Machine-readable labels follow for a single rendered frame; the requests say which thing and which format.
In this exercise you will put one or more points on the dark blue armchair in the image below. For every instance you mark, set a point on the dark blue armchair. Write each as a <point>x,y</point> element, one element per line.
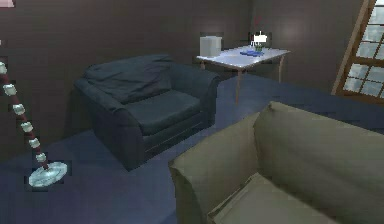
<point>156,110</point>

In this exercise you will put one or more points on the white box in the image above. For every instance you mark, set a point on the white box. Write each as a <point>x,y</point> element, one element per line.
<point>210,46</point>

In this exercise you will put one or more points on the white table with wooden legs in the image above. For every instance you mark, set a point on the white table with wooden legs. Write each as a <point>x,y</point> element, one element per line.
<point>240,60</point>

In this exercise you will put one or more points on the blue plate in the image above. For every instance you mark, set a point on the blue plate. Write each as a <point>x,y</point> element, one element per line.
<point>250,52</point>

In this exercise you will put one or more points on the white and green small object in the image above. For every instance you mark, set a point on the white and green small object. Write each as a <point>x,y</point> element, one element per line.
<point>259,40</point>

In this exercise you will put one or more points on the olive green sofa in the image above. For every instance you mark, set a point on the olive green sofa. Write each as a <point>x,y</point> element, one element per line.
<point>300,160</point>

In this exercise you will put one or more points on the red and silver floor lamp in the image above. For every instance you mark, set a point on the red and silver floor lamp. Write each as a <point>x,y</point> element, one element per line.
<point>23,118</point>

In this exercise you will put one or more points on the wooden framed window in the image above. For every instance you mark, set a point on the wooden framed window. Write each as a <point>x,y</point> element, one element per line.
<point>365,56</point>

